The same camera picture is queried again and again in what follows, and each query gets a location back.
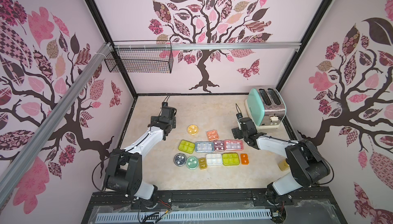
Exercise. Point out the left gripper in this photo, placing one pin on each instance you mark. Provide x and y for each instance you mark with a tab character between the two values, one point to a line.
156	118

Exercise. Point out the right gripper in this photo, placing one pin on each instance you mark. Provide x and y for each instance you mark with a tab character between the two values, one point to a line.
243	125

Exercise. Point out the pink rectangular pillbox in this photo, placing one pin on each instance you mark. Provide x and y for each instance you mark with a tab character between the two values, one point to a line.
233	145

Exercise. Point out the yellow round pillbox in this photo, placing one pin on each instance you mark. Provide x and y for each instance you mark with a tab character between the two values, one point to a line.
193	129

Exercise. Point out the orange two-cell pillbox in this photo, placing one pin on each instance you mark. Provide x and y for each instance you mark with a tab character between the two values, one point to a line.
244	159

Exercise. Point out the lime green square pillbox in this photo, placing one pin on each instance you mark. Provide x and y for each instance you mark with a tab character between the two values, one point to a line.
230	159

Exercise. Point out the orange small pillbox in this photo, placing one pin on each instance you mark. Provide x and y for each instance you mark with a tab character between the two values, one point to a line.
212	135

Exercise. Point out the navy round pillbox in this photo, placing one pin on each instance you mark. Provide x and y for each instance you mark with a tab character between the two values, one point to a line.
180	159

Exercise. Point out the teal rectangular pillbox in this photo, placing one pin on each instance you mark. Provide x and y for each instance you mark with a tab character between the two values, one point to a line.
204	147

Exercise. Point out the white square pillbox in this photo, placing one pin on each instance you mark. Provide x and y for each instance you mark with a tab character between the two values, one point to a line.
214	159

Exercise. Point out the green round pillbox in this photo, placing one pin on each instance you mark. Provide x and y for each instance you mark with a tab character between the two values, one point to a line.
192	163

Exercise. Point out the yellow small pillbox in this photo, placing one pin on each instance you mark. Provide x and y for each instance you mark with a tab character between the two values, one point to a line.
202	163

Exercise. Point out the magenta small pillbox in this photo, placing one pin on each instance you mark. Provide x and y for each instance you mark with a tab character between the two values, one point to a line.
219	145

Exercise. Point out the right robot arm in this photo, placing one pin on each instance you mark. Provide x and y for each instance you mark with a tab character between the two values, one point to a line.
307	166

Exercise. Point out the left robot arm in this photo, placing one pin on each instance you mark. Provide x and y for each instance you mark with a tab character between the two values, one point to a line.
124	169

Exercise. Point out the mint green toaster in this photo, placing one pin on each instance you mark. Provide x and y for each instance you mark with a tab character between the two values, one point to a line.
265	107

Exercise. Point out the yellow jar black lid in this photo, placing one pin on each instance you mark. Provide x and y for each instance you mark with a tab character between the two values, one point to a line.
283	165

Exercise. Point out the black wire basket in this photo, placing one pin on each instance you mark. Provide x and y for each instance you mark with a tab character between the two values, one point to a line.
155	58

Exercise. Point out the white cable duct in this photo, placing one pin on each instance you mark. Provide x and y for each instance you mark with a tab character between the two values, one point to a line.
182	216

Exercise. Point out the aluminium rail bar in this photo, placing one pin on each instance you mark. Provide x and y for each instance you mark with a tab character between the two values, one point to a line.
211	46

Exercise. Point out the left aluminium rail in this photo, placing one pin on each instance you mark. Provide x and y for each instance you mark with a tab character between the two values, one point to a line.
19	166

